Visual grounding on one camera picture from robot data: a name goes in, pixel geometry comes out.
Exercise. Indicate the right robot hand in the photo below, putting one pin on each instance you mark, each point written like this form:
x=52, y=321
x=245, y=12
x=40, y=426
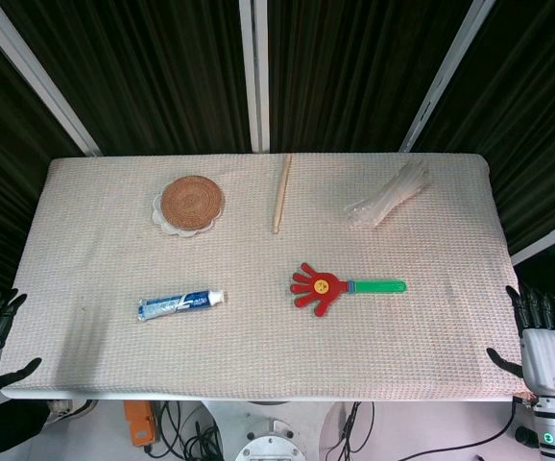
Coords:
x=546, y=355

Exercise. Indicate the red hand clapper toy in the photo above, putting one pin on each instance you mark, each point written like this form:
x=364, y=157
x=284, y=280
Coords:
x=328, y=287

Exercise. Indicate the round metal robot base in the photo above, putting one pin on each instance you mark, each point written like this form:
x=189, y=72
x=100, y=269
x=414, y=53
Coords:
x=269, y=444

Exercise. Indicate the black and white sneaker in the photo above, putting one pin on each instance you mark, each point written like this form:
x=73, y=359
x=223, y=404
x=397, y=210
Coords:
x=68, y=407

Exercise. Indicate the orange handheld controller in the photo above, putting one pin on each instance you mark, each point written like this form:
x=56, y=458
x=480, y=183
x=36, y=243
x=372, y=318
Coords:
x=139, y=422

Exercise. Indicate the blue toothpaste tube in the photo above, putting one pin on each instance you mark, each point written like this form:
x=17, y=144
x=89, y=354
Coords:
x=179, y=304

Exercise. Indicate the clear scalloped glass dish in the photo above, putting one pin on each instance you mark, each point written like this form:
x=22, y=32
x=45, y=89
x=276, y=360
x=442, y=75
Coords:
x=172, y=229

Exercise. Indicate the clear plastic bag bundle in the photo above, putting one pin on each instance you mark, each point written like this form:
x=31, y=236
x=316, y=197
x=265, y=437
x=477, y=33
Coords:
x=387, y=197

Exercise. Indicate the round woven rattan coaster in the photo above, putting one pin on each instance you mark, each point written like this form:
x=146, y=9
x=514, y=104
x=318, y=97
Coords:
x=192, y=201

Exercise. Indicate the beige waffle tablecloth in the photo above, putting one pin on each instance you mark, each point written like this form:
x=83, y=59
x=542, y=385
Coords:
x=258, y=288

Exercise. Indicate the wooden stick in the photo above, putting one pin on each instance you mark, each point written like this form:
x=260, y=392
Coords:
x=282, y=193

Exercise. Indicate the dark green curtain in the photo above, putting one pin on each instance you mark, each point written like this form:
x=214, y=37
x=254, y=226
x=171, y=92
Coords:
x=143, y=77

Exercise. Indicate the white metal frame post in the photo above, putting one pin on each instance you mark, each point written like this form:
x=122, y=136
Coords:
x=548, y=242
x=255, y=76
x=443, y=77
x=35, y=79

